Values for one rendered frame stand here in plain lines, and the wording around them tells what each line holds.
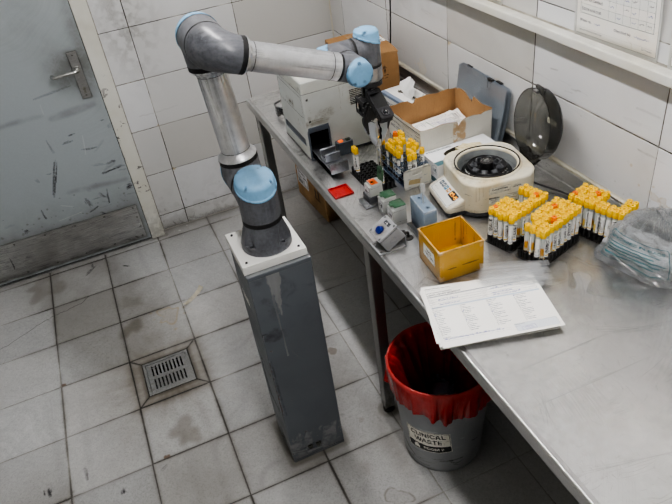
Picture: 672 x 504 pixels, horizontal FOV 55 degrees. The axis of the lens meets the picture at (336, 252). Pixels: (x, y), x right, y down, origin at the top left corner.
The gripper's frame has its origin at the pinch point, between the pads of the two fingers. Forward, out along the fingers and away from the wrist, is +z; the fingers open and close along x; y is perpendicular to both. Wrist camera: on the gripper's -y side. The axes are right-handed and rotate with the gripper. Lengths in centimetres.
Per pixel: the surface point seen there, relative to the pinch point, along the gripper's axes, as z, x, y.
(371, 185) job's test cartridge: 9.9, 7.2, -7.3
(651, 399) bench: 18, -8, -107
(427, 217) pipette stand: 9.4, 2.1, -33.1
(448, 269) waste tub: 14, 7, -52
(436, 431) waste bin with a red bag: 80, 12, -50
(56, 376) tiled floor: 105, 133, 74
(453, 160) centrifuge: 5.6, -17.7, -15.3
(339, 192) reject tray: 17.3, 13.1, 6.4
